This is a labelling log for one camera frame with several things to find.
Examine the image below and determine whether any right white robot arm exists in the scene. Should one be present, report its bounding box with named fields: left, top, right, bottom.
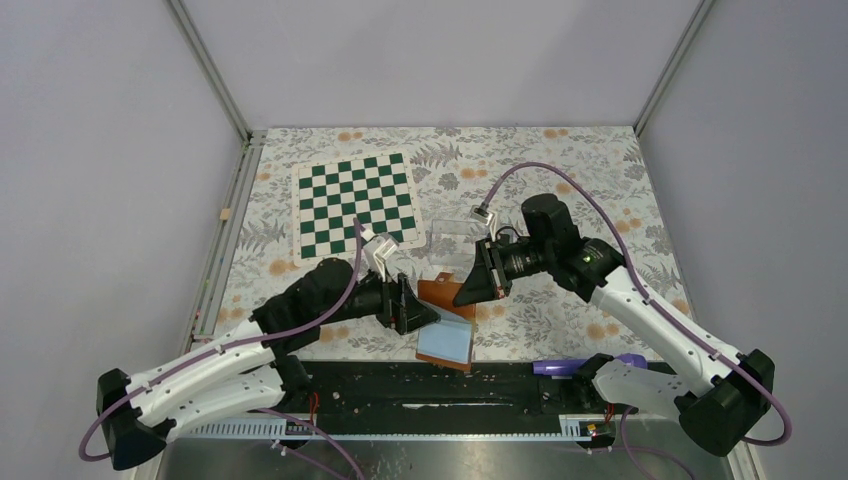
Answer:
left=453, top=194, right=775, bottom=456

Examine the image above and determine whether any brown leather card holder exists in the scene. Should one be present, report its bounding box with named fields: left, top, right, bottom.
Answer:
left=415, top=272, right=476, bottom=373

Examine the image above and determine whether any green white chessboard mat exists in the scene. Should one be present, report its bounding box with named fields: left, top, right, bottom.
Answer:
left=291, top=151, right=426, bottom=263

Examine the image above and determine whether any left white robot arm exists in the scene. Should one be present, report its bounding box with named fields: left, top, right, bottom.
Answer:
left=96, top=230, right=440, bottom=471

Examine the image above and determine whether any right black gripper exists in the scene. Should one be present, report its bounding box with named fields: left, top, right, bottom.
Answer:
left=454, top=235, right=554, bottom=307

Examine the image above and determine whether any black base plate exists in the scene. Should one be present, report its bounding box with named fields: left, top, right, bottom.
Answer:
left=275, top=361, right=608, bottom=435

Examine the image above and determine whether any purple cable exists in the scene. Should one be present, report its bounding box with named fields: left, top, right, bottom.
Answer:
left=479, top=161, right=794, bottom=478
left=78, top=217, right=370, bottom=480

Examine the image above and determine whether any purple marker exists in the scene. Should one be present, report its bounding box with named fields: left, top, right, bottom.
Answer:
left=532, top=353, right=648, bottom=377

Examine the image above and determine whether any aluminium frame rail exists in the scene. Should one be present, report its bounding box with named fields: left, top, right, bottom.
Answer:
left=179, top=130, right=268, bottom=354

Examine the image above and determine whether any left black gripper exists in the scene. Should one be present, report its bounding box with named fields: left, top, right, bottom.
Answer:
left=320, top=260, right=441, bottom=334

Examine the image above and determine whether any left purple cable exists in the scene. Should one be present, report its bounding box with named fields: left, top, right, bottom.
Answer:
left=78, top=217, right=370, bottom=480

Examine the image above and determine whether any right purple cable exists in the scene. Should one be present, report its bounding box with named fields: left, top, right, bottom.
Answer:
left=479, top=161, right=794, bottom=478

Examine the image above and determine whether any clear plastic box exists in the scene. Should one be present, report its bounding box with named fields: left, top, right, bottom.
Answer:
left=427, top=219, right=489, bottom=282

